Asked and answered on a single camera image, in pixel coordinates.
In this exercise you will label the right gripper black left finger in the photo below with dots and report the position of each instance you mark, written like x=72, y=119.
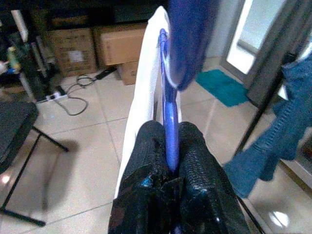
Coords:
x=146, y=182

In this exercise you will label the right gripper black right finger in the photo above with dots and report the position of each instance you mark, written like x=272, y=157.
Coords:
x=202, y=185

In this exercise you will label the purple plastic clothes hanger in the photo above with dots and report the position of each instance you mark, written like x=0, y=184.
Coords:
x=170, y=122

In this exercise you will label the white t-shirt dark print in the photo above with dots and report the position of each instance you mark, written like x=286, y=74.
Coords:
x=146, y=73

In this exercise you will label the blue denim garment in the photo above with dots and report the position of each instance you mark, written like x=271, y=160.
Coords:
x=273, y=136

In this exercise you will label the teal floor mat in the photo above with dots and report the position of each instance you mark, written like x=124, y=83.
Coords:
x=221, y=87

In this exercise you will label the small cardboard box printed C/NO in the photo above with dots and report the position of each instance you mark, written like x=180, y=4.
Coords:
x=128, y=74

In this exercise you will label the black power strip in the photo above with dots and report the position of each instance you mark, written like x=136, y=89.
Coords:
x=106, y=73

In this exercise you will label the white power strip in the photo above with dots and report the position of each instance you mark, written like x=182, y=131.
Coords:
x=52, y=97

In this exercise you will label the large plain cardboard box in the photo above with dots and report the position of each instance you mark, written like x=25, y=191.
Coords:
x=119, y=44

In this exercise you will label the grey curtain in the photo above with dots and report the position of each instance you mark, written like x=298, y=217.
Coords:
x=275, y=61

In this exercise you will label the cardboard box white label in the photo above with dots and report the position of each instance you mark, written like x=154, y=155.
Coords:
x=70, y=53

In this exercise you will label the black metal shelf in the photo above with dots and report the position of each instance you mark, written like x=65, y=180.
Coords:
x=36, y=68

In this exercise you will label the glass balcony door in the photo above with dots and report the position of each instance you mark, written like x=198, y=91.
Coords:
x=241, y=29

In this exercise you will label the pale green bottle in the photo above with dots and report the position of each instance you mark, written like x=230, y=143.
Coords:
x=12, y=59

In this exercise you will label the black clothes rack silver rail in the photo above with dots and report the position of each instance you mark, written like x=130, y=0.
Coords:
x=253, y=122

